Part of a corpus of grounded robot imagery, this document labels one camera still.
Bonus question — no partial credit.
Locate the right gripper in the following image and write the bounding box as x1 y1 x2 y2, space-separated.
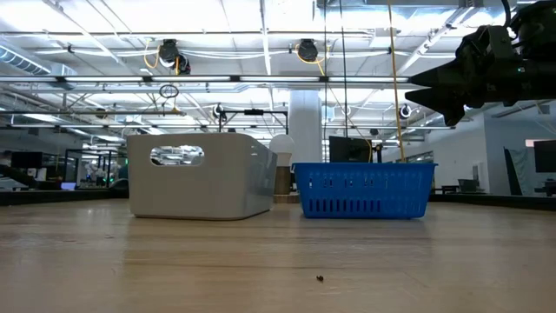
404 24 531 127

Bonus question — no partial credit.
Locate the black wall screen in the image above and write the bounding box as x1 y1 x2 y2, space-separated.
533 138 556 174

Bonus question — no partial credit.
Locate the black leaning panel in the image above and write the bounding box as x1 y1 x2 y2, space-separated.
502 146 525 196

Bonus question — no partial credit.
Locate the black metal gantry frame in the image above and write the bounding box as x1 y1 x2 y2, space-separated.
216 108 290 136

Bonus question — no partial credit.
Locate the yellow cable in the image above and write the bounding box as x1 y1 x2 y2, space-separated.
386 0 407 164

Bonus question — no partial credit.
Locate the long ceiling light bar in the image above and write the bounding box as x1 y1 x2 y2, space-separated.
0 74 412 84

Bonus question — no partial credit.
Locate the white building column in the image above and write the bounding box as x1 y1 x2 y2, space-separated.
288 89 323 164

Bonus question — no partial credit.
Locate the clear plastic bin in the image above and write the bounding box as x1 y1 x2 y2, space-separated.
126 132 279 222

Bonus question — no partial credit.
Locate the blue perforated plastic basket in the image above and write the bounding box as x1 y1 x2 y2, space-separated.
290 162 439 220

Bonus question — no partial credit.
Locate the white bulb brass lamp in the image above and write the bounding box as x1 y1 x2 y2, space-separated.
268 133 301 204

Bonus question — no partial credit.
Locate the black hanging cable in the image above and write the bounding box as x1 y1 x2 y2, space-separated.
321 0 328 164

